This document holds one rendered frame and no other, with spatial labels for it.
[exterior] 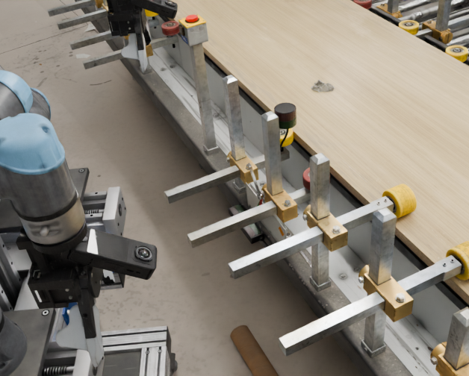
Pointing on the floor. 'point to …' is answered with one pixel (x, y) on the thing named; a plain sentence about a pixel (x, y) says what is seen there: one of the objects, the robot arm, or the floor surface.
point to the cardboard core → (252, 352)
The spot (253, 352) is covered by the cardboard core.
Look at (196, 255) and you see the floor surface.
